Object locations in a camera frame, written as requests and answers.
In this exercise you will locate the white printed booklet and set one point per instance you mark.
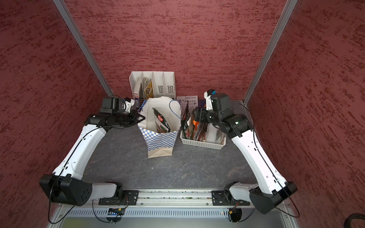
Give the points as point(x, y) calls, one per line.
point(193, 102)

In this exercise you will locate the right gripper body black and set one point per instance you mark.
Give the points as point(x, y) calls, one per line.
point(207, 115)

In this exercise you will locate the aluminium corner post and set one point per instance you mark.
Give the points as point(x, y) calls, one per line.
point(279, 28)
point(66, 16)

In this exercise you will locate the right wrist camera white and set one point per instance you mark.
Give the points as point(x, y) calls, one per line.
point(216, 101)

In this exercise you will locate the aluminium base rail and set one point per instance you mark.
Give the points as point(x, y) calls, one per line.
point(176, 208)

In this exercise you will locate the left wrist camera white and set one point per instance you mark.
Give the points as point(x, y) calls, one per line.
point(115, 105)

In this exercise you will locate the white perforated plastic basket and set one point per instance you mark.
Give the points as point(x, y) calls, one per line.
point(214, 138)

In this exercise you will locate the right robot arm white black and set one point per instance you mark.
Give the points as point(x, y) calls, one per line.
point(271, 188)

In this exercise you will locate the white magazine file organizer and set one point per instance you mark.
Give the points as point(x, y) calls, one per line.
point(163, 82)

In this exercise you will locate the yellow packet in organizer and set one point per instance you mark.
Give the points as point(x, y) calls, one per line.
point(148, 88)

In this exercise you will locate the black red condiment packet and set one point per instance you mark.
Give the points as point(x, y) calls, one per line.
point(162, 125)

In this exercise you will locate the blue checkered paper bag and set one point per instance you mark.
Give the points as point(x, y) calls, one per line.
point(160, 145)

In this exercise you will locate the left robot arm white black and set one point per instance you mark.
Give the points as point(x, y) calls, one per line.
point(65, 184)

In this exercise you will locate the right aluminium corner post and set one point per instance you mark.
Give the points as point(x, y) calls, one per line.
point(279, 28)

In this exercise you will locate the orange condiment packet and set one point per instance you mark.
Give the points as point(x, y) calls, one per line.
point(198, 129)

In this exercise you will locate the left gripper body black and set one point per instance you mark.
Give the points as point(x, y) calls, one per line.
point(127, 118)

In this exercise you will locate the left aluminium corner post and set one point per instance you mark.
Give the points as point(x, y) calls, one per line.
point(66, 16)

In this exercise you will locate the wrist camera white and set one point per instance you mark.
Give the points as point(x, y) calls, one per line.
point(216, 101)
point(115, 105)

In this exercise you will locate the black green condiment packet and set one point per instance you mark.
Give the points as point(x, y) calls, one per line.
point(185, 120)

